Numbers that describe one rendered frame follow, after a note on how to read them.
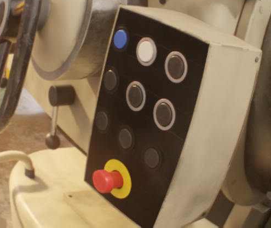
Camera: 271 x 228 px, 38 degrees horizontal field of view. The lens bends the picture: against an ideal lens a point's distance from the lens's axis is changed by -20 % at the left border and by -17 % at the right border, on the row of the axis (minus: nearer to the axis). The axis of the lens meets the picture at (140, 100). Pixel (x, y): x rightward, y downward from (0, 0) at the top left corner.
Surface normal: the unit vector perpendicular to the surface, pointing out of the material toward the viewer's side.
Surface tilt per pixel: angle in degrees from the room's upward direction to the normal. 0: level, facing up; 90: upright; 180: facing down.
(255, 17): 90
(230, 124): 90
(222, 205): 90
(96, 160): 90
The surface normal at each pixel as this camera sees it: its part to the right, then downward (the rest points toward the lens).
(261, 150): -0.79, 0.43
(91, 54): 0.46, 0.74
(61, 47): -0.46, 0.44
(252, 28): 0.61, 0.40
